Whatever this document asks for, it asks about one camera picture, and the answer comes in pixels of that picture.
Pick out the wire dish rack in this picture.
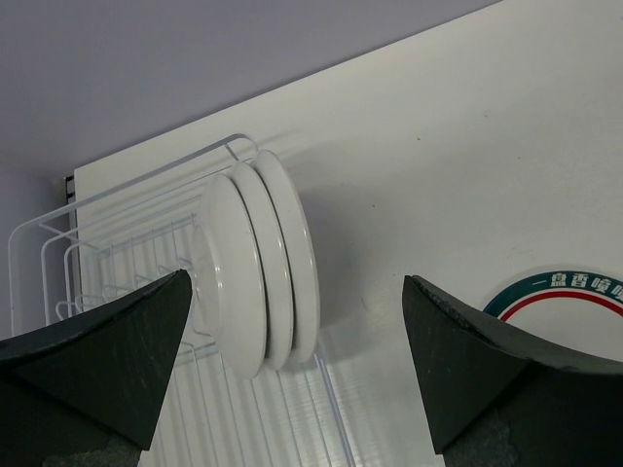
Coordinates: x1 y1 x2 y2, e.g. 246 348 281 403
8 133 355 466

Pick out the teal red ring plate centre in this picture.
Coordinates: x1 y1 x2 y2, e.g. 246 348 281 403
484 270 622 321

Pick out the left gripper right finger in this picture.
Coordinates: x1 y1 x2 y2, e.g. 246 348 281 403
402 275 622 466

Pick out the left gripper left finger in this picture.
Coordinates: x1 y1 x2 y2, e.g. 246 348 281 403
1 269 192 466

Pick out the teal rim plate steam logo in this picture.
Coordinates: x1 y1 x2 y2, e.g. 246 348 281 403
231 162 294 370

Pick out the orange sunburst plate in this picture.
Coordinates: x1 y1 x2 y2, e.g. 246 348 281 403
252 150 320 363

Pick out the hao shi plate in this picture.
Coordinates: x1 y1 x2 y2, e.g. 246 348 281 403
191 174 267 378

